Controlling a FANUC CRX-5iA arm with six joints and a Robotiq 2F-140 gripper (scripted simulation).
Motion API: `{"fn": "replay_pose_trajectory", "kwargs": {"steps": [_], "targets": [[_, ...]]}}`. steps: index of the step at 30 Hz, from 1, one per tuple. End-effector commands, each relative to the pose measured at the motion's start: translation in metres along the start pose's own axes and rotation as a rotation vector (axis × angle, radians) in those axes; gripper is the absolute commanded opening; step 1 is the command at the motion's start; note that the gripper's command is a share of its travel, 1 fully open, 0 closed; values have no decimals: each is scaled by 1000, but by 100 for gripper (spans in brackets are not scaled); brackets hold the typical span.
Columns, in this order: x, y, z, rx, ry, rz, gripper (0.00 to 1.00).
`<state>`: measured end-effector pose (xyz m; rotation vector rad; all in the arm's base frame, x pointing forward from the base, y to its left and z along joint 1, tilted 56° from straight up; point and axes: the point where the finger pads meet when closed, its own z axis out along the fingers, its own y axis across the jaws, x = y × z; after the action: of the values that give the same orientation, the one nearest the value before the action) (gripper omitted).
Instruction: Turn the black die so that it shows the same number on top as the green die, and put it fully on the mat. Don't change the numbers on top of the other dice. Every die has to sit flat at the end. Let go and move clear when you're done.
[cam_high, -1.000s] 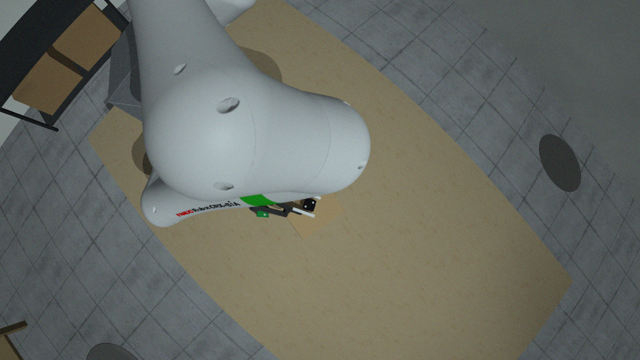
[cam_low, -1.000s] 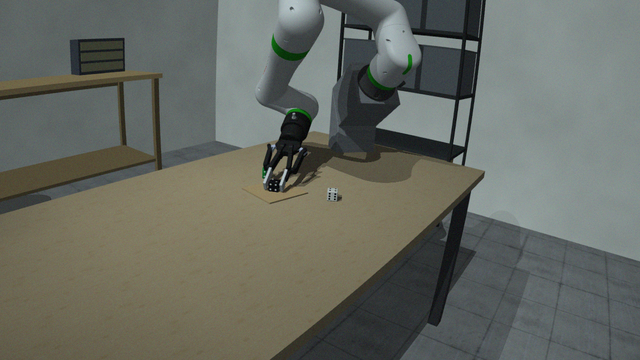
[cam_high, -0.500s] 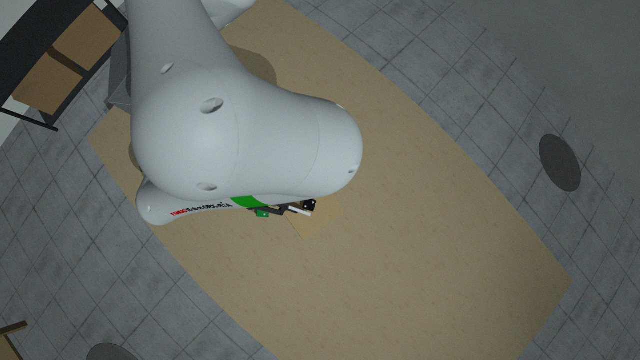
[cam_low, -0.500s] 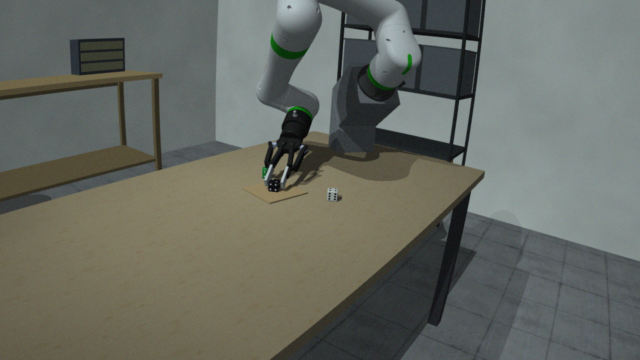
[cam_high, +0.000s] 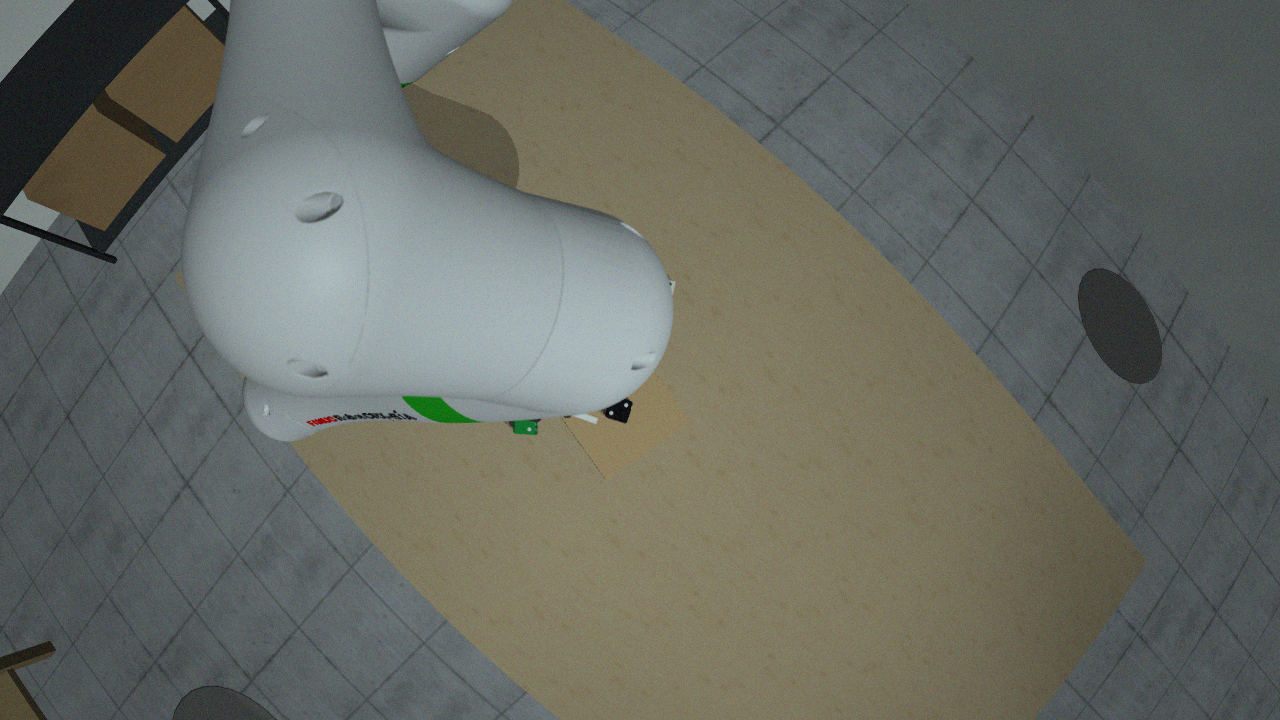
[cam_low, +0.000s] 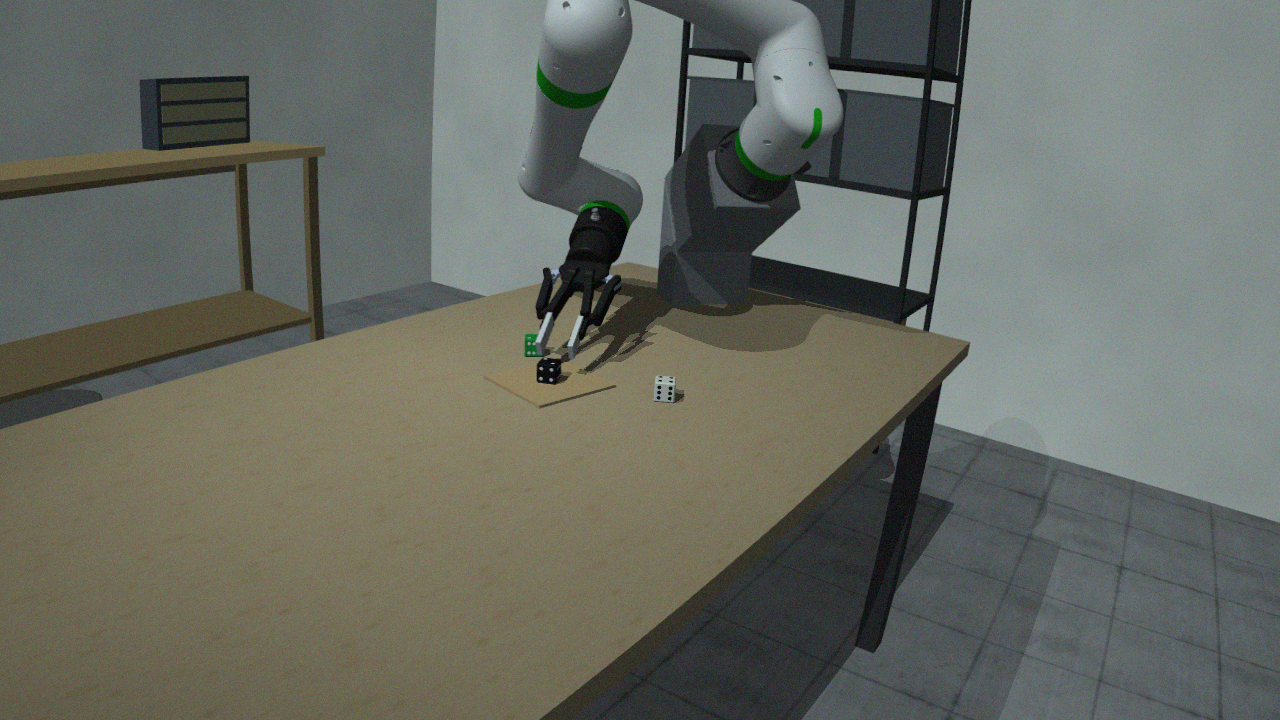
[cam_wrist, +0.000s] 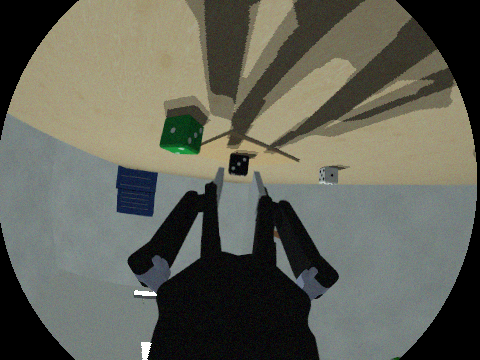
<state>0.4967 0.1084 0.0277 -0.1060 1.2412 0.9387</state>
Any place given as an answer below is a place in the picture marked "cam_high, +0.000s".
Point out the tan square mat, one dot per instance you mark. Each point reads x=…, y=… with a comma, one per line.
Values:
x=613, y=445

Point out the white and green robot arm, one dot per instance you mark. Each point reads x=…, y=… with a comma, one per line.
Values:
x=329, y=250

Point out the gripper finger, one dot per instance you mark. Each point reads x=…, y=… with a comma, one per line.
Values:
x=584, y=417

